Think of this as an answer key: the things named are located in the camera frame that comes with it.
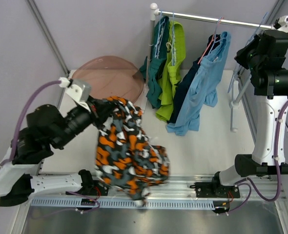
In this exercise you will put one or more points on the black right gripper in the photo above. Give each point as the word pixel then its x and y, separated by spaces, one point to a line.
pixel 241 57

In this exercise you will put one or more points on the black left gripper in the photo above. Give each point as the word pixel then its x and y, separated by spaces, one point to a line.
pixel 100 110

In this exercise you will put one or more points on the blue wire hanger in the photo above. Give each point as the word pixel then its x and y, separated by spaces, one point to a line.
pixel 238 67

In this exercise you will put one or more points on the orange camouflage shorts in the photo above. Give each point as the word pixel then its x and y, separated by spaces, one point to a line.
pixel 125 157

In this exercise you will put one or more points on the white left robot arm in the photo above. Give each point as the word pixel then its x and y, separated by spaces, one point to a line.
pixel 46 129

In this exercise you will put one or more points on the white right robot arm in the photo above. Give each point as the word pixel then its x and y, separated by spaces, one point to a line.
pixel 267 158

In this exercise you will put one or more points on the teal green shorts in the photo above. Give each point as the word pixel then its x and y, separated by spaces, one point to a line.
pixel 154 70

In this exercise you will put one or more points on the light blue shorts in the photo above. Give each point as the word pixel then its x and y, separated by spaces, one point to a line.
pixel 203 87

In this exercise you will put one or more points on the lime green shorts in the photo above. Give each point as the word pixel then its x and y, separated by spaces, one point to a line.
pixel 171 74

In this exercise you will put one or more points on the navy blue shorts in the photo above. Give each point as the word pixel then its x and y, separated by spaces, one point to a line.
pixel 182 90

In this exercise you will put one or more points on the blue hanger under teal shorts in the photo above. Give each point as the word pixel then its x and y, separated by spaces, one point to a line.
pixel 160 25

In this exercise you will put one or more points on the pink translucent plastic basin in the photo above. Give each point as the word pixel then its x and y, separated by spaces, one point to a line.
pixel 111 76

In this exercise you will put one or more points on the silver clothes rack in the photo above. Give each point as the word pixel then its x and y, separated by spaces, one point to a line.
pixel 236 96

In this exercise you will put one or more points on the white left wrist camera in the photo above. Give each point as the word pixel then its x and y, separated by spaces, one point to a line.
pixel 77 90

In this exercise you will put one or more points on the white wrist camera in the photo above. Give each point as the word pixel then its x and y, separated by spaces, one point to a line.
pixel 77 90
pixel 281 24

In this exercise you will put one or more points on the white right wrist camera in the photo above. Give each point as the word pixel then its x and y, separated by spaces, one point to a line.
pixel 281 24

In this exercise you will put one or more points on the pink wire hanger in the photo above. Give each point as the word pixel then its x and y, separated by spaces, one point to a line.
pixel 212 41

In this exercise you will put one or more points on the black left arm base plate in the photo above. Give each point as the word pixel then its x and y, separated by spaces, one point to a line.
pixel 94 189

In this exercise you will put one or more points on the aluminium mounting rail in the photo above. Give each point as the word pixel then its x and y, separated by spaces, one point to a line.
pixel 174 195

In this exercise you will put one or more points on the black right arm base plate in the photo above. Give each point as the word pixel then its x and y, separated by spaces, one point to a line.
pixel 214 190

